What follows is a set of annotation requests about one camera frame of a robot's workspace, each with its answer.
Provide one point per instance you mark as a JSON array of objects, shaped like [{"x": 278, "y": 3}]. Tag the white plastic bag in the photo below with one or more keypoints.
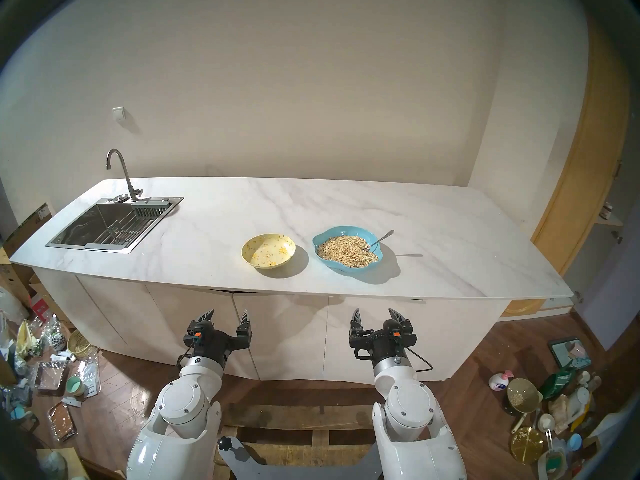
[{"x": 11, "y": 306}]

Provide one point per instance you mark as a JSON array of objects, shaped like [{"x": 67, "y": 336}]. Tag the wooden pallet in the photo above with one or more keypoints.
[{"x": 300, "y": 416}]

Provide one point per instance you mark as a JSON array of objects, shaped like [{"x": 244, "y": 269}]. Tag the gold round plate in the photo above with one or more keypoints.
[{"x": 527, "y": 445}]

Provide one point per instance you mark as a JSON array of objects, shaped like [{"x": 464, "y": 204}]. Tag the wicker basket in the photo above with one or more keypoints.
[{"x": 80, "y": 344}]

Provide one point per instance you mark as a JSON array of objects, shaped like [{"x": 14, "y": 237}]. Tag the metal sink rack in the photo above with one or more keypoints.
[{"x": 125, "y": 231}]

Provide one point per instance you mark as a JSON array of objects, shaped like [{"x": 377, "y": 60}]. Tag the black base knob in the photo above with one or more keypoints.
[{"x": 225, "y": 444}]

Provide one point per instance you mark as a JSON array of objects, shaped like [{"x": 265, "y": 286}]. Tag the curved steel faucet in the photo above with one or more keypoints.
[{"x": 128, "y": 179}]

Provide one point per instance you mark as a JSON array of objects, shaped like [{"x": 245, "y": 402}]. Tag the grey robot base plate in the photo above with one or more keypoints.
[{"x": 300, "y": 471}]

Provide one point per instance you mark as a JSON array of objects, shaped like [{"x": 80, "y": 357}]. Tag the printed clear plastic bag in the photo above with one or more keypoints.
[{"x": 89, "y": 374}]

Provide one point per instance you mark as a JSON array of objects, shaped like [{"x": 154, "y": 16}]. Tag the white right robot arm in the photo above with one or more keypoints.
[{"x": 410, "y": 409}]

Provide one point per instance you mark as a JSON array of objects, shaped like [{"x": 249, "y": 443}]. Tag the metal spoon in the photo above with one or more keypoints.
[{"x": 383, "y": 238}]

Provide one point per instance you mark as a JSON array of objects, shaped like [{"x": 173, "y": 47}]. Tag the white counter cabinet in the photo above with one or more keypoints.
[{"x": 290, "y": 334}]

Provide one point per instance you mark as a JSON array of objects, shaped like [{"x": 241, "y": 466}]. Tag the clear plastic tray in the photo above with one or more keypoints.
[{"x": 50, "y": 375}]

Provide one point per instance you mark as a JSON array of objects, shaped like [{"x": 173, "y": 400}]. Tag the yellow bag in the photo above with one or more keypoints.
[{"x": 25, "y": 340}]

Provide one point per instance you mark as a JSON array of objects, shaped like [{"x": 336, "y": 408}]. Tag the stainless steel sink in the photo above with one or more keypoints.
[{"x": 90, "y": 224}]

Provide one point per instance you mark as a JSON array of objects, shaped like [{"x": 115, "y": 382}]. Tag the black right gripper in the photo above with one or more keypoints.
[{"x": 385, "y": 344}]

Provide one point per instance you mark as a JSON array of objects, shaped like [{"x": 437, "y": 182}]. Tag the yellow speckled bowl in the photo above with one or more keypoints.
[{"x": 270, "y": 244}]

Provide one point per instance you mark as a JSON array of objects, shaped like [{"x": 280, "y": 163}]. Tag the small jar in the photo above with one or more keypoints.
[{"x": 606, "y": 211}]

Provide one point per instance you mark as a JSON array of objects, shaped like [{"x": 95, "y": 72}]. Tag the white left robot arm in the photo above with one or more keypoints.
[{"x": 182, "y": 404}]

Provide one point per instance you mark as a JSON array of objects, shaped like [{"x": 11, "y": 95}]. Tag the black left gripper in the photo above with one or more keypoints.
[{"x": 215, "y": 346}]

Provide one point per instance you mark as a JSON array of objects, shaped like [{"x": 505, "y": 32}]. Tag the plastic tray brown contents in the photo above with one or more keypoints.
[{"x": 62, "y": 423}]

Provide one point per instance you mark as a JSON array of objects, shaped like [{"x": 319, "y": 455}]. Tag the green bag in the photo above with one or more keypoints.
[{"x": 556, "y": 384}]

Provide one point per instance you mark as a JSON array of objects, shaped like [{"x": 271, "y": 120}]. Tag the open cardboard box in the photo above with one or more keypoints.
[{"x": 70, "y": 464}]

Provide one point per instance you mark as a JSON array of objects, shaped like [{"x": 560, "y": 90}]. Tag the wooden door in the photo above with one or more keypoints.
[{"x": 585, "y": 184}]

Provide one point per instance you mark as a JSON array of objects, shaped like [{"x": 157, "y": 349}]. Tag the brown cardboard box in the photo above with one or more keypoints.
[{"x": 30, "y": 224}]

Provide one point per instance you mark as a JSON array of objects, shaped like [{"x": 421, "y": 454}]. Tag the white bottle pink cap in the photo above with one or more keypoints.
[{"x": 500, "y": 381}]

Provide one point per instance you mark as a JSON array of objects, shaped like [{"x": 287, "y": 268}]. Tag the red box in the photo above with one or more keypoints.
[{"x": 40, "y": 306}]

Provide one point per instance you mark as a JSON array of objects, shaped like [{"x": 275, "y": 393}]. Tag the patterned round jar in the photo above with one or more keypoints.
[{"x": 58, "y": 341}]

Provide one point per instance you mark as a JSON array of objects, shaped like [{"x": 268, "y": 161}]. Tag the round sink drain cover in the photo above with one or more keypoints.
[{"x": 120, "y": 199}]

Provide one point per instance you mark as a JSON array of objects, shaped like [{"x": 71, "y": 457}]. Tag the large cereal heap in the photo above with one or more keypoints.
[{"x": 347, "y": 251}]

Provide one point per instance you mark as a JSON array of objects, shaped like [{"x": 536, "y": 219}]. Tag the green cup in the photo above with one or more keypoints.
[{"x": 75, "y": 386}]

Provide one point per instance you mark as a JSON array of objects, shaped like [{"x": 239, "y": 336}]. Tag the beige strainer ladle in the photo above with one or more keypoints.
[{"x": 522, "y": 396}]

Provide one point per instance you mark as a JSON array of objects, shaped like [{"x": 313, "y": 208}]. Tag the grey sink strainer basket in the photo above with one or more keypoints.
[{"x": 150, "y": 210}]

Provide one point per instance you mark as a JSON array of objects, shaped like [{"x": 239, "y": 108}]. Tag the blue flower-shaped bowl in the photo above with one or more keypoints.
[{"x": 345, "y": 230}]

